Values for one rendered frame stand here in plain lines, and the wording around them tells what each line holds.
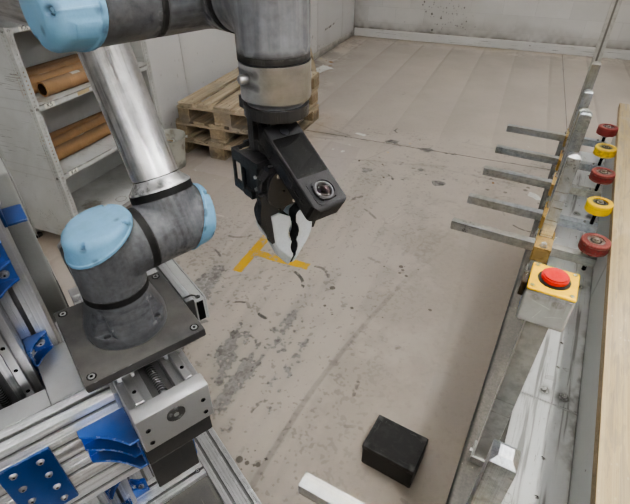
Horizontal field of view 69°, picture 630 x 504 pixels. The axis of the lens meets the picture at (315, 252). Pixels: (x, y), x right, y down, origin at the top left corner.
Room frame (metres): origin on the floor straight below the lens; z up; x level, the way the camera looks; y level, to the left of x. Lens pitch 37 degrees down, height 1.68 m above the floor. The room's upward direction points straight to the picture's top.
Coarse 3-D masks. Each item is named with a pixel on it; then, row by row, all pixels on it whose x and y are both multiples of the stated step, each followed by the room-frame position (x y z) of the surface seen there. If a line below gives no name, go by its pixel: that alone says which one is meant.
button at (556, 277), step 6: (546, 270) 0.55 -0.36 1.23; (552, 270) 0.55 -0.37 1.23; (558, 270) 0.55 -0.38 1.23; (546, 276) 0.54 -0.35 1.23; (552, 276) 0.54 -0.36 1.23; (558, 276) 0.54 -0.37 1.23; (564, 276) 0.54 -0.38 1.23; (546, 282) 0.53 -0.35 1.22; (552, 282) 0.53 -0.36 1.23; (558, 282) 0.53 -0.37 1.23; (564, 282) 0.53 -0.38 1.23
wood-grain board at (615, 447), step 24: (624, 120) 2.06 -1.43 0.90; (624, 144) 1.79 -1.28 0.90; (624, 168) 1.57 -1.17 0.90; (624, 192) 1.38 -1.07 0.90; (624, 216) 1.23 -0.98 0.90; (624, 240) 1.10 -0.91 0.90; (624, 264) 0.99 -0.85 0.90; (624, 288) 0.89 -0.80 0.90; (624, 312) 0.80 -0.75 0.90; (624, 336) 0.72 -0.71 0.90; (600, 360) 0.67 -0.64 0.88; (624, 360) 0.65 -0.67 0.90; (600, 384) 0.60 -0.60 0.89; (624, 384) 0.59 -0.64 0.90; (600, 408) 0.54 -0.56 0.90; (624, 408) 0.53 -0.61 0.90; (600, 432) 0.48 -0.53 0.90; (624, 432) 0.48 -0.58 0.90; (600, 456) 0.43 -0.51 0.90; (624, 456) 0.43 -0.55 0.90; (600, 480) 0.39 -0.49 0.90; (624, 480) 0.39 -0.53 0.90
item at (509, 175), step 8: (488, 168) 1.71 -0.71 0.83; (496, 168) 1.71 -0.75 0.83; (496, 176) 1.69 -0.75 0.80; (504, 176) 1.68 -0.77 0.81; (512, 176) 1.66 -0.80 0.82; (520, 176) 1.65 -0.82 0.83; (528, 176) 1.64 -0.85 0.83; (536, 176) 1.64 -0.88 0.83; (528, 184) 1.63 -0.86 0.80; (536, 184) 1.62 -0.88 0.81; (544, 184) 1.60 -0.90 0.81; (576, 192) 1.55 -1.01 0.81; (584, 192) 1.53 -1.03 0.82; (592, 192) 1.52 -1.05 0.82; (600, 192) 1.51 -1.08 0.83
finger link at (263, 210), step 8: (264, 192) 0.46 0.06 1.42; (264, 200) 0.45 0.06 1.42; (256, 208) 0.45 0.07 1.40; (264, 208) 0.45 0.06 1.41; (272, 208) 0.46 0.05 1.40; (256, 216) 0.45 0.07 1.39; (264, 216) 0.45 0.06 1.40; (264, 224) 0.45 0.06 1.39; (264, 232) 0.45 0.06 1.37; (272, 232) 0.45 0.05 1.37; (272, 240) 0.45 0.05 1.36
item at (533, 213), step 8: (472, 200) 1.49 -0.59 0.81; (480, 200) 1.48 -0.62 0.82; (488, 200) 1.47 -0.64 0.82; (496, 200) 1.47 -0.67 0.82; (496, 208) 1.45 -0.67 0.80; (504, 208) 1.43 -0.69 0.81; (512, 208) 1.42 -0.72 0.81; (520, 208) 1.41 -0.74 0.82; (528, 208) 1.41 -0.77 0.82; (536, 208) 1.41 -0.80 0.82; (528, 216) 1.39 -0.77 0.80; (536, 216) 1.38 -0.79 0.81; (560, 216) 1.36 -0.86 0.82; (568, 216) 1.36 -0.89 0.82; (560, 224) 1.34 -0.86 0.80; (568, 224) 1.33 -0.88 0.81; (576, 224) 1.32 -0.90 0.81; (584, 224) 1.31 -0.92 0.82; (592, 232) 1.29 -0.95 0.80
